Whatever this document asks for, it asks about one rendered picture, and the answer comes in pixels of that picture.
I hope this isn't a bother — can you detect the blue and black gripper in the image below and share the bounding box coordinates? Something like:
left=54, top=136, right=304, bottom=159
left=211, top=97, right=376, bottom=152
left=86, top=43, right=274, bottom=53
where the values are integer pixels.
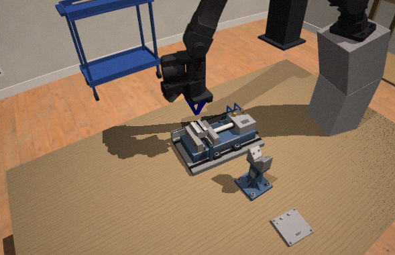
left=182, top=75, right=213, bottom=115

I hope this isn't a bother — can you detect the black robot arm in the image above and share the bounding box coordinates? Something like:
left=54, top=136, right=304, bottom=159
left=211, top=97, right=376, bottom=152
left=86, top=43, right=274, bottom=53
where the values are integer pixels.
left=160, top=0, right=376, bottom=103

